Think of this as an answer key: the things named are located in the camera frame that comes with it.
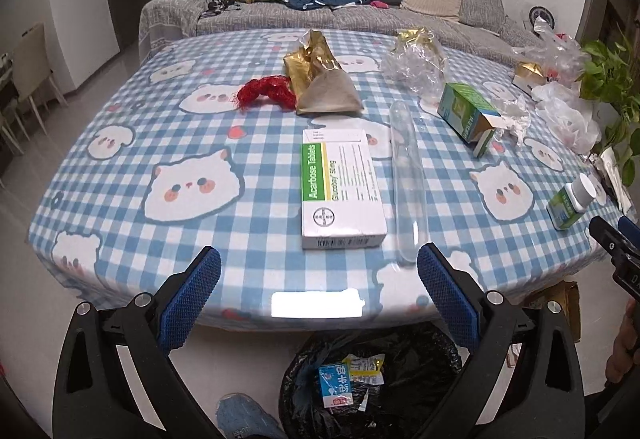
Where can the cardboard box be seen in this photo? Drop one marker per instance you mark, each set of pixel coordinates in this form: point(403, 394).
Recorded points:
point(565, 314)

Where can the blue milk carton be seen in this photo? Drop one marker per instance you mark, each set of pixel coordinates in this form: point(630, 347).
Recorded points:
point(336, 386)

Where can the yellow and white wrapper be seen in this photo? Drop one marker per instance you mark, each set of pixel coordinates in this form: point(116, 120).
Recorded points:
point(367, 366)

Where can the black bag trash bin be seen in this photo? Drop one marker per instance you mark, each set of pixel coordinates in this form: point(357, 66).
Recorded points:
point(400, 369)

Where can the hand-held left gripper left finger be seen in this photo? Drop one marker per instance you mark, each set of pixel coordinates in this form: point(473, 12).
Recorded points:
point(192, 299)

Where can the red mesh net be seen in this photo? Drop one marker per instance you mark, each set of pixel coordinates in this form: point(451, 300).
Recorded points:
point(267, 89)

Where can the white fan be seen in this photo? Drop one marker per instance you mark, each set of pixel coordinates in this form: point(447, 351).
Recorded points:
point(540, 15)

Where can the white foil packet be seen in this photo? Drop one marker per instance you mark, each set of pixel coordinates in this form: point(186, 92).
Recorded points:
point(614, 174)

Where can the green potted plant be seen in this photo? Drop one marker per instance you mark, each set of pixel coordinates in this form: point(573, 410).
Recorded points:
point(612, 79)

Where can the blue checkered bear tablecloth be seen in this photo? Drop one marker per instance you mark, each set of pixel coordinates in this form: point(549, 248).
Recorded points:
point(210, 129)

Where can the gold and beige gift bag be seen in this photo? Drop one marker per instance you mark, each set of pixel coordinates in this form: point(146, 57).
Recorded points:
point(320, 84)

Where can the grey sofa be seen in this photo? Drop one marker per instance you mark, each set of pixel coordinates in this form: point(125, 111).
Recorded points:
point(280, 19)

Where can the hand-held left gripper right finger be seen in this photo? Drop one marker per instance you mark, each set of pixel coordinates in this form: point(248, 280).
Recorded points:
point(445, 299)

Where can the blue shoe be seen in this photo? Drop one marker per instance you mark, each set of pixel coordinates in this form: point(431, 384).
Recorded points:
point(242, 419)

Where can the clear plastic tube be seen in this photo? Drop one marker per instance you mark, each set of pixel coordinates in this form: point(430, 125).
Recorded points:
point(407, 179)

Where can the beige chair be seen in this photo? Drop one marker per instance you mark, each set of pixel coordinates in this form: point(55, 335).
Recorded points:
point(32, 64)

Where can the white pill bottle green label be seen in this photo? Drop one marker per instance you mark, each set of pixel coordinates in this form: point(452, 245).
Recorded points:
point(570, 204)

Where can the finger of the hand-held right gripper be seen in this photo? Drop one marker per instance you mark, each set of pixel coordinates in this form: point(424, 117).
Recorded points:
point(607, 236)
point(631, 226)

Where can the clear plastic packaging gold trim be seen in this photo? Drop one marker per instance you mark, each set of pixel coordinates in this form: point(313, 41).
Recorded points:
point(415, 64)

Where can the small gold box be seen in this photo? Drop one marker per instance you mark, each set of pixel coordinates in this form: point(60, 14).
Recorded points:
point(529, 75)

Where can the crumpled clear plastic wrap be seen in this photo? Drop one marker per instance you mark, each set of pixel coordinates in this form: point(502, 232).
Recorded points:
point(512, 116)

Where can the pink small item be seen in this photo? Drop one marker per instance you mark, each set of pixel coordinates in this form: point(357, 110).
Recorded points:
point(379, 4)

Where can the white and green medicine box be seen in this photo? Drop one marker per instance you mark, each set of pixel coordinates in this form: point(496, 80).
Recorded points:
point(342, 189)

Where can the person's right hand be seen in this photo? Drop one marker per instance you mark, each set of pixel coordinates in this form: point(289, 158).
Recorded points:
point(625, 349)

